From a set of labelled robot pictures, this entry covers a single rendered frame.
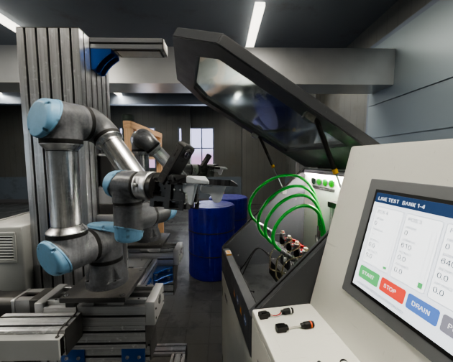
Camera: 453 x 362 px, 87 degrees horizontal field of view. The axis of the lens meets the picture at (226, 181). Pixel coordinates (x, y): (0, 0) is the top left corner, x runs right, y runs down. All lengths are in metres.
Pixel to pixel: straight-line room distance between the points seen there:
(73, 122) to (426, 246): 0.97
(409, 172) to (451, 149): 0.10
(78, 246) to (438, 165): 0.99
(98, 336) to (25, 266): 0.45
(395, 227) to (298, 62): 2.77
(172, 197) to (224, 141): 7.89
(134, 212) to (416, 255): 0.69
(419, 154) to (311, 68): 2.68
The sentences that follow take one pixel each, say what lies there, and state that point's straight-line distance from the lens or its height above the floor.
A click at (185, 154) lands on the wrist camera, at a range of 0.58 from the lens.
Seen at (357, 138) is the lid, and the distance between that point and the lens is 0.96.
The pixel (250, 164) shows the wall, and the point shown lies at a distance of 8.04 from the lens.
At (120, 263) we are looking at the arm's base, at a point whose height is 1.11.
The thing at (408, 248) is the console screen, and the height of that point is 1.30.
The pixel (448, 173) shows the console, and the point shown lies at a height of 1.47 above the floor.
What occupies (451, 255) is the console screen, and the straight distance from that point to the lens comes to 0.67.
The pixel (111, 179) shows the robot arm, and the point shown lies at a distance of 0.69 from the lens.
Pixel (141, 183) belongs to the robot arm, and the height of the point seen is 1.45.
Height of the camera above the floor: 1.50
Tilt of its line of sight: 5 degrees down
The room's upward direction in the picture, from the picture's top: straight up
